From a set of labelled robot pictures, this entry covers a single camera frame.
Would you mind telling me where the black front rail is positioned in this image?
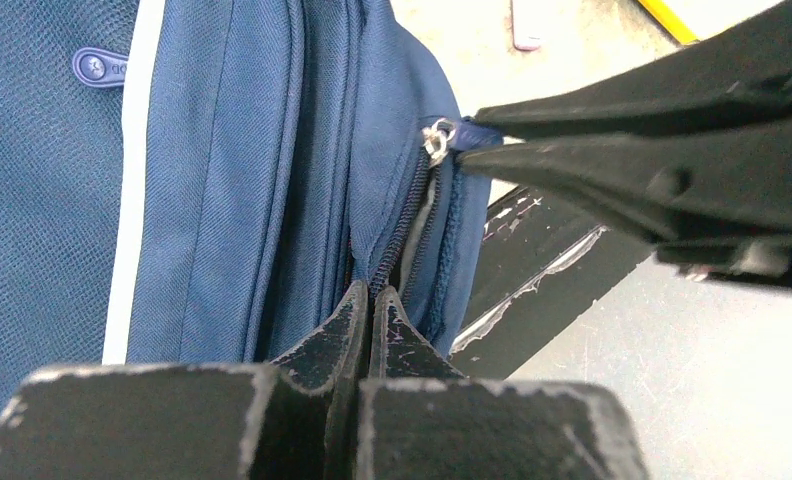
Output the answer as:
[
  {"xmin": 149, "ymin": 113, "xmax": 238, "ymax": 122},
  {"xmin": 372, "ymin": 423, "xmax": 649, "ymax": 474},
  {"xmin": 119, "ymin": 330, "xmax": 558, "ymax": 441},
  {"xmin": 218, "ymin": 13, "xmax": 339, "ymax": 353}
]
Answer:
[{"xmin": 450, "ymin": 187, "xmax": 651, "ymax": 379}]

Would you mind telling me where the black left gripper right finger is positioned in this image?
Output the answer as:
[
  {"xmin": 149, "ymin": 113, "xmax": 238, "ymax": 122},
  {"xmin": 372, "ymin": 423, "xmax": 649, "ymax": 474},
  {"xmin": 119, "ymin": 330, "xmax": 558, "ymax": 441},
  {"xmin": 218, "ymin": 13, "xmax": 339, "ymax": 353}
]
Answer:
[{"xmin": 356, "ymin": 288, "xmax": 649, "ymax": 479}]

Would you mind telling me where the navy blue student backpack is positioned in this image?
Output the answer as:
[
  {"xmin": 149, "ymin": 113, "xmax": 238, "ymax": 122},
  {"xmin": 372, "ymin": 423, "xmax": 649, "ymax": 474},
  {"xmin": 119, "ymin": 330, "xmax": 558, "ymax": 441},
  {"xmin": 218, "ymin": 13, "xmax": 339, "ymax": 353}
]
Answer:
[{"xmin": 0, "ymin": 1, "xmax": 497, "ymax": 413}]

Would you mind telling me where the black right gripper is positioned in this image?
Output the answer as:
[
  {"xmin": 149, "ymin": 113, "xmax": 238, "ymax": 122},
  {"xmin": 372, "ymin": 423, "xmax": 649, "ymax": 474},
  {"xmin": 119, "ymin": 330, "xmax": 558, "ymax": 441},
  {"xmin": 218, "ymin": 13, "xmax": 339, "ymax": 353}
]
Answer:
[{"xmin": 461, "ymin": 1, "xmax": 792, "ymax": 290}]

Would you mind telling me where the pink highlighter pen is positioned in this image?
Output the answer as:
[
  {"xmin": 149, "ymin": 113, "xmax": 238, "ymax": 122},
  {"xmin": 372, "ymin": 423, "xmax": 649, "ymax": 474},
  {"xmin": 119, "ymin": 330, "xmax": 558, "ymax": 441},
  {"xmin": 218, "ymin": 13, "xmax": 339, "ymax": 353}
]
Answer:
[{"xmin": 510, "ymin": 0, "xmax": 542, "ymax": 52}]

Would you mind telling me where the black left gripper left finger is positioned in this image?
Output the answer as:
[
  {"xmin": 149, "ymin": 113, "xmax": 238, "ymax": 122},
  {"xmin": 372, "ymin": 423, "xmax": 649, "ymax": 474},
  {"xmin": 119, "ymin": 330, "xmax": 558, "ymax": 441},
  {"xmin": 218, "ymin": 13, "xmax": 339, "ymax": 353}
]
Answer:
[{"xmin": 0, "ymin": 281, "xmax": 369, "ymax": 479}]

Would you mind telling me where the yellow crayon box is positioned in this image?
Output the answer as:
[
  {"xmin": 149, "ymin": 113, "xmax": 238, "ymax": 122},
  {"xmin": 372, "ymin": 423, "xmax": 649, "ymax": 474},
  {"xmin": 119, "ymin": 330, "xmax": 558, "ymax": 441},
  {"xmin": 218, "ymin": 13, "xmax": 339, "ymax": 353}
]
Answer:
[{"xmin": 637, "ymin": 0, "xmax": 700, "ymax": 46}]

